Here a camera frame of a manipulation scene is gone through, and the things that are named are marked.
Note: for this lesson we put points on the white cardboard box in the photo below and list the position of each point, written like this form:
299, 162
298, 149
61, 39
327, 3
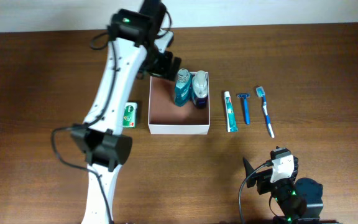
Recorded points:
165, 117

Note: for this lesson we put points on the teal mouthwash bottle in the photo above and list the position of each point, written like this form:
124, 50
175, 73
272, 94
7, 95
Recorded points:
182, 87

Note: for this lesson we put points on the green soap box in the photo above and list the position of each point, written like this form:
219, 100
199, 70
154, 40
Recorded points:
130, 115

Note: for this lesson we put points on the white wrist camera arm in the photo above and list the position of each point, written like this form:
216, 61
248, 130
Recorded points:
164, 42
282, 164

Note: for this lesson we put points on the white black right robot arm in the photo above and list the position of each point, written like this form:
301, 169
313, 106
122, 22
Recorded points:
300, 200

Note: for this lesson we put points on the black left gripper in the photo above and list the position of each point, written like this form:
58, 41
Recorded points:
169, 65

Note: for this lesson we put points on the clear bottle dark liquid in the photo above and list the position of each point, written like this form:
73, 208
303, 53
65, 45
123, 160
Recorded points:
200, 89

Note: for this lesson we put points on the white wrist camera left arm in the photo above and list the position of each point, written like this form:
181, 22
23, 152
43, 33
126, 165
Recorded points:
164, 42

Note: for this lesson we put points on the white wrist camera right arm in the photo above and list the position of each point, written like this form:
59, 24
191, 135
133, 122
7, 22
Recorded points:
282, 164

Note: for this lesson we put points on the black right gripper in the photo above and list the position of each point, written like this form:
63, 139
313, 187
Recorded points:
262, 177

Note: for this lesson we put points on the blue white toothbrush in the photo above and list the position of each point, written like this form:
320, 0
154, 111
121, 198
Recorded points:
261, 94

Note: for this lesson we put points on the blue disposable razor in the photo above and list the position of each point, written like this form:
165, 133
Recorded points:
244, 97

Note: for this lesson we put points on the white teal toothpaste tube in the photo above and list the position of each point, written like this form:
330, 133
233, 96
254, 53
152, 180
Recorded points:
230, 116

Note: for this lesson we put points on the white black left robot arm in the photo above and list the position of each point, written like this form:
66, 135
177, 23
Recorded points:
136, 45

